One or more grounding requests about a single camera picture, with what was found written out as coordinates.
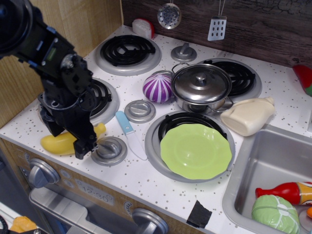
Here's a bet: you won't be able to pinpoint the left silver oven knob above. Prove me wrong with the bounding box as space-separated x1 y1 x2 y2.
29 158 60 188

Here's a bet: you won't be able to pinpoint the steel pot with lid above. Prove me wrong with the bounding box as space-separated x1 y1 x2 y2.
171 63 234 114

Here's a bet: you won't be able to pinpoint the black tape patch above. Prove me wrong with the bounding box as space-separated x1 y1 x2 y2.
187 200 212 228

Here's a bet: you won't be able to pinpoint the silver centre stove knob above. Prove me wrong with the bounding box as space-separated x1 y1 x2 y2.
124 100 156 123

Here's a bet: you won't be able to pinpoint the red toy ketchup bottle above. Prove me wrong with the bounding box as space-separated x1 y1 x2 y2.
255 182 312 205

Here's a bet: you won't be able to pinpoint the cream toy bottle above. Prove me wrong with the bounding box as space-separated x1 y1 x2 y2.
220 97 275 137

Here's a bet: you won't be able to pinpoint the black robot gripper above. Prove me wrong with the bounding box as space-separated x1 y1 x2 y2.
38 54 98 160

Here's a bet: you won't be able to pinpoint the front right black burner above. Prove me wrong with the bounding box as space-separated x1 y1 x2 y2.
145 112 235 183

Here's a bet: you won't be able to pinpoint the purple striped toy onion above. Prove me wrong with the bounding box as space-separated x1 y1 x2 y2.
142 70 173 103

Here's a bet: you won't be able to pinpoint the green toy cabbage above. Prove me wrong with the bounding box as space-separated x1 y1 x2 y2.
252 195 300 234

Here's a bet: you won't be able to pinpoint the hanging steel skimmer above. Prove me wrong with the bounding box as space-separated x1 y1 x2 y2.
157 0 182 30

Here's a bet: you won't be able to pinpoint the black burner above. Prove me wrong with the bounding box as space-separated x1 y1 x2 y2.
200 58 262 103
145 112 235 183
38 78 119 126
95 35 161 76

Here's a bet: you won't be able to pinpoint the black cable at corner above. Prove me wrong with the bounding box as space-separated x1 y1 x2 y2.
0 214 9 234

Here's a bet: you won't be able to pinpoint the green plastic plate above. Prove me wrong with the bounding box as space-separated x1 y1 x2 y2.
160 124 233 180

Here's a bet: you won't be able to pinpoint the silver oven knob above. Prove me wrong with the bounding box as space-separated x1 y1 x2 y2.
29 158 60 188
132 208 169 234

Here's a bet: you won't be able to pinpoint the orange toy at corner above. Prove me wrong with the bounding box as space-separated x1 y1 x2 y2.
10 216 37 233

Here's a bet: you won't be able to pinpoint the front left black burner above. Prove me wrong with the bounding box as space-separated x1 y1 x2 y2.
38 78 119 126

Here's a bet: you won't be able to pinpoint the back left black burner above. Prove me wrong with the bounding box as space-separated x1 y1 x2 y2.
95 35 161 76

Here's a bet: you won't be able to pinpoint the hanging steel spatula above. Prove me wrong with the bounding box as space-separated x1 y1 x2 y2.
207 0 227 41

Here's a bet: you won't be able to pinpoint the red white toy cheese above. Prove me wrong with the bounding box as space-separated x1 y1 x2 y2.
132 18 155 39

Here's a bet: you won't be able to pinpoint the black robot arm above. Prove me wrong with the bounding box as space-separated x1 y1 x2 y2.
0 0 97 159

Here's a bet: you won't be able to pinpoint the silver front stove knob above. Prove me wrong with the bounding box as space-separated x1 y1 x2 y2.
91 136 128 166

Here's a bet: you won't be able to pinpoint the blue handled toy knife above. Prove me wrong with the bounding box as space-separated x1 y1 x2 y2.
115 111 148 161

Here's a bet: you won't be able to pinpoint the steel sink basin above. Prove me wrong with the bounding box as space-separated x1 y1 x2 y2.
222 125 312 234

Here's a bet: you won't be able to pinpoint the back right black burner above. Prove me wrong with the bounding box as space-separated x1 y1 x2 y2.
200 58 262 103

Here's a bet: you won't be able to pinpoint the silver stove knob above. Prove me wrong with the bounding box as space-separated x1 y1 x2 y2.
91 136 128 166
171 43 197 62
124 100 156 123

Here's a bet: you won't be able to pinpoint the yellow toy banana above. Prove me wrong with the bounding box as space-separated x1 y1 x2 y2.
40 123 107 156

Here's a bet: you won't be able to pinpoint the orange toy in sink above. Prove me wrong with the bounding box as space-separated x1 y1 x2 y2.
306 207 312 218

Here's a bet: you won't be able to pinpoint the right silver oven knob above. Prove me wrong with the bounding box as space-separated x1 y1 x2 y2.
132 208 169 234

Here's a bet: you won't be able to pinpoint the silver oven door handle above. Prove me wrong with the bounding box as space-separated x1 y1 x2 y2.
29 188 94 234

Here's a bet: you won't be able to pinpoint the silver back stove knob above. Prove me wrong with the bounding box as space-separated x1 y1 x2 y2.
171 43 197 62

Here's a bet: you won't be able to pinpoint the red green toy pepper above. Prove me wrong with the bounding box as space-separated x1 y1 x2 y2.
292 65 312 96

